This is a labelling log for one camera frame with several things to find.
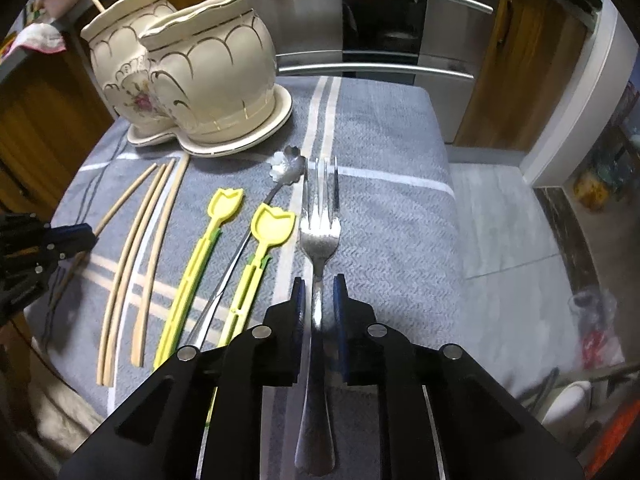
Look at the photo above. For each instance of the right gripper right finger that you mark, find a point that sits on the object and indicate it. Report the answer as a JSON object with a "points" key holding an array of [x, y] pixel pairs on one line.
{"points": [[374, 354]]}

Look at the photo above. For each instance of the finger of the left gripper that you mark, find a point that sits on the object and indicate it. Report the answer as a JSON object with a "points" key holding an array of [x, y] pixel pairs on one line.
{"points": [[69, 241]]}

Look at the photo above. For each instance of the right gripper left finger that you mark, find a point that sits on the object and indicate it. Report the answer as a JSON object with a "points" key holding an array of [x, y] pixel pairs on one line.
{"points": [[267, 355]]}

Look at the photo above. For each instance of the silver steel fork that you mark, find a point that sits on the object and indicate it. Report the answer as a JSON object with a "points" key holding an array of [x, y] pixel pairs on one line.
{"points": [[319, 235]]}

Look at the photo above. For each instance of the silver flower-handle spoon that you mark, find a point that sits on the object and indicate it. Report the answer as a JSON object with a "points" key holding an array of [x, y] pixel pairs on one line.
{"points": [[287, 167]]}

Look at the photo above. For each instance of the grey striped table cloth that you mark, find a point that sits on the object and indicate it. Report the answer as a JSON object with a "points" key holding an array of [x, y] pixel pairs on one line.
{"points": [[398, 243]]}

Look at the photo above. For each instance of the pink white dish cloth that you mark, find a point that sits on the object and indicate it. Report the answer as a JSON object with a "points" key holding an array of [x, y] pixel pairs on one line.
{"points": [[44, 38]]}

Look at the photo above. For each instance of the cream ceramic double utensil holder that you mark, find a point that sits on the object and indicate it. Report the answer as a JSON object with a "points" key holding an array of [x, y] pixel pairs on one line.
{"points": [[204, 76]]}

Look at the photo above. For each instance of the built-in steel oven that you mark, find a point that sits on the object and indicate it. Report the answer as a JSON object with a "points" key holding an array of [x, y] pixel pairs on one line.
{"points": [[437, 45]]}

